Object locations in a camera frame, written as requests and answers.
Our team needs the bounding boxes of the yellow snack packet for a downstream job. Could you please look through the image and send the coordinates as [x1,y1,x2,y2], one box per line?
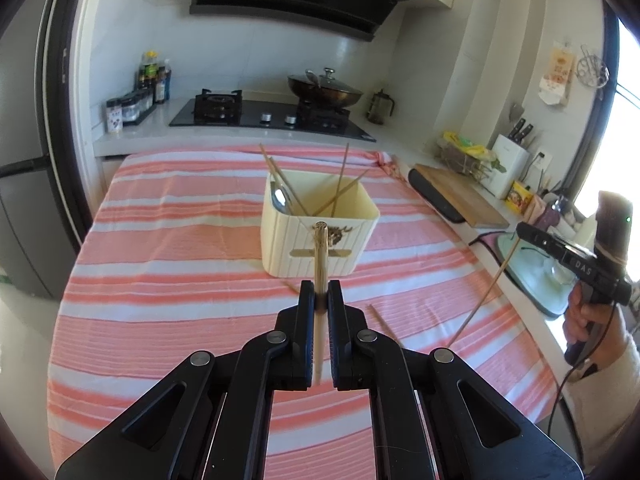
[507,181,536,211]

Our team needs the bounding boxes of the glass french press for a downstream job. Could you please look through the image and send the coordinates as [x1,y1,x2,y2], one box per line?
[367,89,396,125]

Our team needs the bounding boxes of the wooden cutting board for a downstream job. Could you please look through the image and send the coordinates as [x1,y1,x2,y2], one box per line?
[415,162,510,228]

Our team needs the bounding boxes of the pale green tray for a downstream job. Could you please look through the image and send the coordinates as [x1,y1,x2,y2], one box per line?
[495,232,576,318]

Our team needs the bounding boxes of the bunch of wooden chopsticks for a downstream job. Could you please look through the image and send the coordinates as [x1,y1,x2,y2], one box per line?
[258,142,373,217]

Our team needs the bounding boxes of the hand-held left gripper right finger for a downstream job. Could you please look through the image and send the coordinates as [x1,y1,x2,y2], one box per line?
[326,280,583,480]

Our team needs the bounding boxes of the dark wok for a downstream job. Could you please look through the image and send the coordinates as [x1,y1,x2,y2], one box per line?
[286,74,365,108]

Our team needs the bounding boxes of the metal spoon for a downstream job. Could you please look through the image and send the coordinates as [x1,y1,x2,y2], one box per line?
[270,180,296,213]

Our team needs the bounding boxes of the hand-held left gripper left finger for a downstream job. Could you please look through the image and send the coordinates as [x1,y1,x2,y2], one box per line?
[54,280,321,480]

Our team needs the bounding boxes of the person's right hand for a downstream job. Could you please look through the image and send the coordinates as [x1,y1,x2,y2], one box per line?
[562,287,628,361]

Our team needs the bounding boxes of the cream ribbed utensil box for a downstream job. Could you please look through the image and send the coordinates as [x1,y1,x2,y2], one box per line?
[261,169,381,279]

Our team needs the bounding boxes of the white-labelled spice jar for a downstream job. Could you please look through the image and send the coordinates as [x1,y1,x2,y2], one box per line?
[105,99,124,134]

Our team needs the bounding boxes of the hanging printed bag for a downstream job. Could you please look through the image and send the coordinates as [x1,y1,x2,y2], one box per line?
[537,40,576,107]

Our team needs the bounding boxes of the dark sauce bottle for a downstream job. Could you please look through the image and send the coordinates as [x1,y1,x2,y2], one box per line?
[154,65,171,105]

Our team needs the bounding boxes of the green-capped sauce bottle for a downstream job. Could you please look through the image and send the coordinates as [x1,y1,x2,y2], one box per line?
[140,51,158,91]

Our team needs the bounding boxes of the white knife block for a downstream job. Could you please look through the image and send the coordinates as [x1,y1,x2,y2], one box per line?
[487,117,533,200]

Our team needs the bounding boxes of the grey refrigerator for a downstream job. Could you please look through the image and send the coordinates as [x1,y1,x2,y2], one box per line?
[0,0,86,301]

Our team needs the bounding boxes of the person's right forearm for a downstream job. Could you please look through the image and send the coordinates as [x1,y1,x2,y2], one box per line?
[565,330,640,480]

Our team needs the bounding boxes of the brown basket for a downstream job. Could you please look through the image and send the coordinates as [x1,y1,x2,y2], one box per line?
[437,131,498,181]

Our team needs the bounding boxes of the window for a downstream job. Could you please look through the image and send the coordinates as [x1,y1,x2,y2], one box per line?
[575,10,640,311]

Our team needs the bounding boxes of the black gas stove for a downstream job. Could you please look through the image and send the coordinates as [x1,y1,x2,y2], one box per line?
[169,89,377,142]

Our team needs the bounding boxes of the pink striped tablecloth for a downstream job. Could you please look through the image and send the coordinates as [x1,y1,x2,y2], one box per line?
[47,145,558,480]

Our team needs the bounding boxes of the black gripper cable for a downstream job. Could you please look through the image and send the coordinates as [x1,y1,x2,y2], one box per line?
[546,360,601,461]

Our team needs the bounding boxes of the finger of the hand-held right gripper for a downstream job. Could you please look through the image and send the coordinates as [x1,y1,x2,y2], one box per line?
[515,222,562,261]

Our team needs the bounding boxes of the black counter cable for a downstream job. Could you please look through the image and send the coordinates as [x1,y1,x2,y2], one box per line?
[467,230,518,248]

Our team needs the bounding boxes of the glass wok lid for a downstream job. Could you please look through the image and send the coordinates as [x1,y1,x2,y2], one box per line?
[292,67,358,92]

